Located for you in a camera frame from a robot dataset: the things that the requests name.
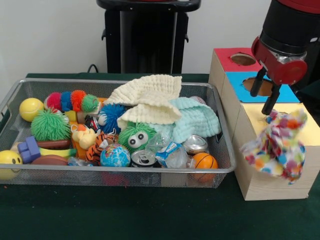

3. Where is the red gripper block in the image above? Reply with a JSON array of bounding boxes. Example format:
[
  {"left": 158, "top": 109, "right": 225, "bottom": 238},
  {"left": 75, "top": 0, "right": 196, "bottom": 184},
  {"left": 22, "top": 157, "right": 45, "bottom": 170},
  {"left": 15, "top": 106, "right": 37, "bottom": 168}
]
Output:
[{"left": 249, "top": 36, "right": 309, "bottom": 116}]

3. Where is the colourful polka dot cloth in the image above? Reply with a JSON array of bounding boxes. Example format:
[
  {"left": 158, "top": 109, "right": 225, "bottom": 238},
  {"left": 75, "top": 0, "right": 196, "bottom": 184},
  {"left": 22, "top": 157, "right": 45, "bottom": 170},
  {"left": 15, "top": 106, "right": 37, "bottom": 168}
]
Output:
[{"left": 239, "top": 108, "right": 309, "bottom": 185}]

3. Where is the mint green cloth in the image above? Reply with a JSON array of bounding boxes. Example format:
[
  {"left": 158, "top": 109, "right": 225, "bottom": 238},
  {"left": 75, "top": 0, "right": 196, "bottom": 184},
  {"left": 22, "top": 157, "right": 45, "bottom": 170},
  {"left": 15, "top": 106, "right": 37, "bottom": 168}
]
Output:
[{"left": 150, "top": 97, "right": 223, "bottom": 145}]

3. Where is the cream yellow cloth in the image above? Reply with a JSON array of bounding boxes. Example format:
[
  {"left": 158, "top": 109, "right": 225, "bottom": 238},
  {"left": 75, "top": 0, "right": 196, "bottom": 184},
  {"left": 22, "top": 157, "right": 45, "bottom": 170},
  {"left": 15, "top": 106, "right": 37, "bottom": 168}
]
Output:
[{"left": 102, "top": 74, "right": 183, "bottom": 126}]

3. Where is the multicolour fuzzy caterpillar toy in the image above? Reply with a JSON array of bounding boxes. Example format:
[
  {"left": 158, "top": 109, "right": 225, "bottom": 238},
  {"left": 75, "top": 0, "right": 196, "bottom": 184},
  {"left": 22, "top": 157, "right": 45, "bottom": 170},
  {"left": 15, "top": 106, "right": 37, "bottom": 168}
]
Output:
[{"left": 45, "top": 90, "right": 100, "bottom": 113}]

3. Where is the wooden box with three holes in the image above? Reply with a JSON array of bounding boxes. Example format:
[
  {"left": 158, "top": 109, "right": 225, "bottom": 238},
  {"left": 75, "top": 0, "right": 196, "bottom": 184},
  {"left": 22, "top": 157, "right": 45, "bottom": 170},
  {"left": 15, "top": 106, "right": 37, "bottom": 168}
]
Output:
[{"left": 207, "top": 47, "right": 320, "bottom": 202}]

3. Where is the clear mesh bin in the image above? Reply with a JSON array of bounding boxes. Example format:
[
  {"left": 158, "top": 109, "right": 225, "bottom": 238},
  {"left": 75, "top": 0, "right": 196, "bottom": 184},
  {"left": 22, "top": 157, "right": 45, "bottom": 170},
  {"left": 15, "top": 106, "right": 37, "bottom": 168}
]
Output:
[{"left": 0, "top": 77, "right": 238, "bottom": 190}]

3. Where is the side table with green cloth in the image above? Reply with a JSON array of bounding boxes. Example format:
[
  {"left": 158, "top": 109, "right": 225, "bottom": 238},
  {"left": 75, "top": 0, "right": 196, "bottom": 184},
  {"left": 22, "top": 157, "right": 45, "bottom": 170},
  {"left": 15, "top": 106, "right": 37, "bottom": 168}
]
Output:
[{"left": 300, "top": 80, "right": 320, "bottom": 120}]

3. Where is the small orange basketball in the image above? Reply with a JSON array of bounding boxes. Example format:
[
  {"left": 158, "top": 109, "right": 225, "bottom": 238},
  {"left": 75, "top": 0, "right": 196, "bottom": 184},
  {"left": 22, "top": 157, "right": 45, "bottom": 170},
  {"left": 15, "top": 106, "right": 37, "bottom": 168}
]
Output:
[{"left": 192, "top": 152, "right": 219, "bottom": 171}]

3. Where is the green fuzzy toy with eyes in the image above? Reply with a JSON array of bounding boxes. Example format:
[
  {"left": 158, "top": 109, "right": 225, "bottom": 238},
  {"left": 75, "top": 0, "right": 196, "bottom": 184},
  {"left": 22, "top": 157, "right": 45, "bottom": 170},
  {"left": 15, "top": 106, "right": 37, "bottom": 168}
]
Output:
[{"left": 118, "top": 121, "right": 157, "bottom": 154}]

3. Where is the blue spiky ball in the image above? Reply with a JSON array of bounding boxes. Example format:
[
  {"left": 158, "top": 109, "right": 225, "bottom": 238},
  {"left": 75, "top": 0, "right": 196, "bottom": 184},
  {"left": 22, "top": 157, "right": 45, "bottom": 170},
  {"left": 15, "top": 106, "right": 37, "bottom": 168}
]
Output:
[{"left": 97, "top": 103, "right": 128, "bottom": 135}]

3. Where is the globe print ball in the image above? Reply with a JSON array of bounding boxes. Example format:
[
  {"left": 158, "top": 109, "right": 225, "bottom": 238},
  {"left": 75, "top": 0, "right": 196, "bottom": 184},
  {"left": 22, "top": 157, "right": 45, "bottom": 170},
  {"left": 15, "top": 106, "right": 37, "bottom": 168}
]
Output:
[{"left": 99, "top": 144, "right": 131, "bottom": 168}]

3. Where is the tiger plush toy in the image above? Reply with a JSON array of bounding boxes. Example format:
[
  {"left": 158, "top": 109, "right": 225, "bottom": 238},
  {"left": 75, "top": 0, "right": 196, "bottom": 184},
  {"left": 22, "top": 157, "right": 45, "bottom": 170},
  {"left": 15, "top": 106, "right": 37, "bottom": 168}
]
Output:
[{"left": 85, "top": 131, "right": 119, "bottom": 164}]

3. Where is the green spiky ball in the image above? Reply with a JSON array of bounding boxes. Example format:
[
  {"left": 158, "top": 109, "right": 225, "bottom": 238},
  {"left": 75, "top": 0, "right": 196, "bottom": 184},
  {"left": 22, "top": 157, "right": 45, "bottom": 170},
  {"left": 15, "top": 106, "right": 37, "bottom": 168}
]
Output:
[{"left": 31, "top": 109, "right": 72, "bottom": 142}]

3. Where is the plain yellow ball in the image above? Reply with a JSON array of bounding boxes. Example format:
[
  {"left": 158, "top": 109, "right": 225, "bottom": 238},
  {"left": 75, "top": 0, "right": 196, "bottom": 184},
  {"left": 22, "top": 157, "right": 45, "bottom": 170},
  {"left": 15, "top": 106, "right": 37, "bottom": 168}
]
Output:
[{"left": 19, "top": 97, "right": 45, "bottom": 122}]

